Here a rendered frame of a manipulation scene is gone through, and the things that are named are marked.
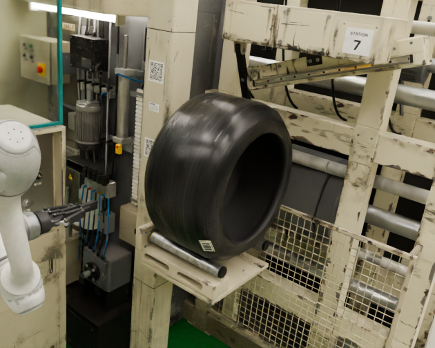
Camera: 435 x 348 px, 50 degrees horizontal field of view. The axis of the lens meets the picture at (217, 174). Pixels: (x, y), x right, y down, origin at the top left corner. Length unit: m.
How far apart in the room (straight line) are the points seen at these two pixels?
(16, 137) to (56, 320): 1.41
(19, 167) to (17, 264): 0.43
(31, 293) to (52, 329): 0.82
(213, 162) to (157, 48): 0.52
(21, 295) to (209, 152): 0.66
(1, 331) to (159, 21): 1.31
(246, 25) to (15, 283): 1.15
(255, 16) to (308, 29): 0.22
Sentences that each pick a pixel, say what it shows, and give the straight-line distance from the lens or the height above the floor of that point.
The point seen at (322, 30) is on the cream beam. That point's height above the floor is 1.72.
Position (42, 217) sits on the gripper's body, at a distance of 1.54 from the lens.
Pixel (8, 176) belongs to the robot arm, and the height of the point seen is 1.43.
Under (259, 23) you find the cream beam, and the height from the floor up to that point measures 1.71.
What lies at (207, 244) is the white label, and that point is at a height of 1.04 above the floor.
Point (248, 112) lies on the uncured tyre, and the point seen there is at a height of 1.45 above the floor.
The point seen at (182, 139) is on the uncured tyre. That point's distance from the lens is 1.47.
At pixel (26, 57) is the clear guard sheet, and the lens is 1.75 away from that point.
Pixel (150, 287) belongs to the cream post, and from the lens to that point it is 2.03.
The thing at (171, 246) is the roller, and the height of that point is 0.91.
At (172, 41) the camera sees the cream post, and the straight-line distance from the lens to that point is 1.67.
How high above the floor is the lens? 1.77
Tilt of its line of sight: 20 degrees down
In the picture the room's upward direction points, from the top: 7 degrees clockwise
